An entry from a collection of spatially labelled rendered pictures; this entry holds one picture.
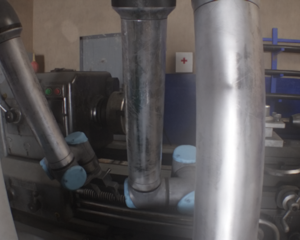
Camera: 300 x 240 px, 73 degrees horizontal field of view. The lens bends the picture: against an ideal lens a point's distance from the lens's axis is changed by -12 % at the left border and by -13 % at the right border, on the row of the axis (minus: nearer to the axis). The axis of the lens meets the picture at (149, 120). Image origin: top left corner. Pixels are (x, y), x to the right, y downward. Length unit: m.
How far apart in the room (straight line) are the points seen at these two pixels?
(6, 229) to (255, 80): 0.36
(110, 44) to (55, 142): 4.00
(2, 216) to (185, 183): 0.49
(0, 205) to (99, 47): 4.53
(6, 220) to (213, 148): 0.28
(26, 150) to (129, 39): 1.14
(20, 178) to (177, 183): 0.95
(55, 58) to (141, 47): 4.99
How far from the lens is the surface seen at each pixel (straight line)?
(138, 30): 0.40
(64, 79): 1.20
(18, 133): 1.44
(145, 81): 0.42
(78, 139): 0.91
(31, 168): 1.37
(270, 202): 0.99
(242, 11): 0.35
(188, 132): 4.37
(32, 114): 0.70
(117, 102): 1.23
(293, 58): 4.51
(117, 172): 1.18
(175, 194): 0.64
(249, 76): 0.33
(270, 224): 0.96
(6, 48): 0.68
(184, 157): 0.71
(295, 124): 1.30
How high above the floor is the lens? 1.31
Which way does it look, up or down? 11 degrees down
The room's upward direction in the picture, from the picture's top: straight up
